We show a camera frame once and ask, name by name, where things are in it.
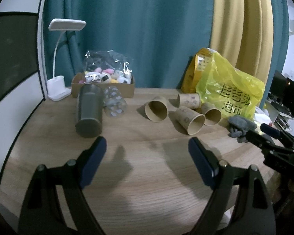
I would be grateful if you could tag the printed paper cup front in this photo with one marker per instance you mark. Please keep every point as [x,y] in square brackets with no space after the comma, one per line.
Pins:
[190,120]

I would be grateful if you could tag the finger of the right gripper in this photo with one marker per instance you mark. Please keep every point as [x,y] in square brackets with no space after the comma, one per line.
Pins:
[258,139]
[284,137]

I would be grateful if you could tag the brown paper cup right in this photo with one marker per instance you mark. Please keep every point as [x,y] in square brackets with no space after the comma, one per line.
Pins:
[211,113]

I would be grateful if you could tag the beige yellow curtain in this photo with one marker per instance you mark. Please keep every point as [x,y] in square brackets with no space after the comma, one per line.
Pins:
[242,32]

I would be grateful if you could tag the teal curtain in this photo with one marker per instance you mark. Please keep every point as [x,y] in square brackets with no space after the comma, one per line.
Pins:
[159,36]

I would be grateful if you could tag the white crumpled tissue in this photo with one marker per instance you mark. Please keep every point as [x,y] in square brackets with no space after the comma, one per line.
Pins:
[260,117]

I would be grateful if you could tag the grey metal tumbler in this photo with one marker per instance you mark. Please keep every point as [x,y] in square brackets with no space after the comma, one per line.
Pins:
[89,111]

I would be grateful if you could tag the clear bag of toys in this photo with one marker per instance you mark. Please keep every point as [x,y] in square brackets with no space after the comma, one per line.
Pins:
[107,67]

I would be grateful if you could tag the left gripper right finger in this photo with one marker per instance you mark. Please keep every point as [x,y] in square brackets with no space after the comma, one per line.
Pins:
[253,211]

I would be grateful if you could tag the brown paper cup left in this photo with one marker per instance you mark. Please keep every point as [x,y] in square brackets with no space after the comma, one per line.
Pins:
[156,109]

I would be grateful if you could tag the brown cardboard box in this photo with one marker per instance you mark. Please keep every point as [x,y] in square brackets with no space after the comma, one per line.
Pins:
[126,90]

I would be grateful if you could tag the white desk lamp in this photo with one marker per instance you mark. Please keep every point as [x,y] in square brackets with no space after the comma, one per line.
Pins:
[56,89]

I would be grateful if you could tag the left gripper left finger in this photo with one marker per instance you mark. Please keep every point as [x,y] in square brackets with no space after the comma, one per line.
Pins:
[41,211]

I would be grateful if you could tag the printed paper cup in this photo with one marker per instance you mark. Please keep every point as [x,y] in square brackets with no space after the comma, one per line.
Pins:
[190,120]
[190,100]

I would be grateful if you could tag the orange paper package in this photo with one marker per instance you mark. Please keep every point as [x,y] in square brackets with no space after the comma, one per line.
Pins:
[194,71]

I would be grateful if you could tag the printed paper cup rear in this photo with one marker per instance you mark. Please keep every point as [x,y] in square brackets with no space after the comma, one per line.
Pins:
[190,100]

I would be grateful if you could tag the black monitor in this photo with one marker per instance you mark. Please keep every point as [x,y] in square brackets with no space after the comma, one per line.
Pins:
[281,94]

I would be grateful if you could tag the grey cloth glove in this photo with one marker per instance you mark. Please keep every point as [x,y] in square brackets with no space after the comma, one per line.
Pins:
[238,126]

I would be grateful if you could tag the yellow plastic shopping bag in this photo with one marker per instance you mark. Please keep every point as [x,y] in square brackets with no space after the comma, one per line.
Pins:
[230,90]

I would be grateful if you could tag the brown paper cup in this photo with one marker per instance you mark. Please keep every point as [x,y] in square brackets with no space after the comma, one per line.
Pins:
[211,113]
[156,109]

